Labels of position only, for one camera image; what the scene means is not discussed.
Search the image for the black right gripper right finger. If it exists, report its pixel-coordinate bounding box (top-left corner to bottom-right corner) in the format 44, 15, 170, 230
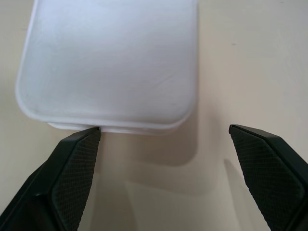
228, 124, 308, 231

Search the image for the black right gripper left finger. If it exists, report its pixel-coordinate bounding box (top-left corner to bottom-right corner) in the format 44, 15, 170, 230
0, 126, 102, 231

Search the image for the white plastic box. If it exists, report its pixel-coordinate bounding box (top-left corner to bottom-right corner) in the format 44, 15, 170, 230
14, 0, 200, 136

